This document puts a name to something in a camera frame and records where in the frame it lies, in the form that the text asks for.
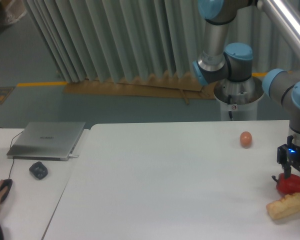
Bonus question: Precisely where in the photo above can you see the yellow bread loaf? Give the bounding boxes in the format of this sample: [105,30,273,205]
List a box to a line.
[266,192,300,220]

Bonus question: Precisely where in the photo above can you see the black computer mouse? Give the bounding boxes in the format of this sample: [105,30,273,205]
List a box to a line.
[0,178,14,204]

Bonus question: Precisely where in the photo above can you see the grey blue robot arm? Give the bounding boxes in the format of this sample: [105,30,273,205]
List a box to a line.
[192,0,300,178]

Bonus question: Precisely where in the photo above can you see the red bell pepper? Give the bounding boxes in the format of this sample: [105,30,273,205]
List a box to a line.
[271,173,300,195]

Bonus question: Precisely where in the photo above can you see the brown egg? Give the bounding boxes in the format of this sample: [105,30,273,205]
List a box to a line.
[239,131,253,148]

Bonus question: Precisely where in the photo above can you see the brown cardboard sheet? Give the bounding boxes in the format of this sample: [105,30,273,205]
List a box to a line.
[63,80,215,105]

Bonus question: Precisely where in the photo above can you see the white laptop plug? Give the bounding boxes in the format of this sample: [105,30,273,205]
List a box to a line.
[68,154,79,159]

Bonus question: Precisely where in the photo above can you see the grey pleated curtain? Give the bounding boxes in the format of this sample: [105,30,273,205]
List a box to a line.
[22,0,300,84]

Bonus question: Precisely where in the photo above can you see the small black controller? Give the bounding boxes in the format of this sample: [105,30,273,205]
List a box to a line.
[29,161,49,180]

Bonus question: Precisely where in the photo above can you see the silver closed laptop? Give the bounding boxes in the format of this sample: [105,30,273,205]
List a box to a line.
[6,121,86,161]

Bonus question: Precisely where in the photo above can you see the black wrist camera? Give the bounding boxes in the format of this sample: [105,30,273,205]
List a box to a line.
[276,135,294,179]

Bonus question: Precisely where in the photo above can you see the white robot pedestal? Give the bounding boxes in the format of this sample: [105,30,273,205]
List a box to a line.
[213,76,264,121]

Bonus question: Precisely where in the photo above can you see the black mouse cable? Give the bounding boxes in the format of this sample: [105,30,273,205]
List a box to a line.
[0,127,26,180]

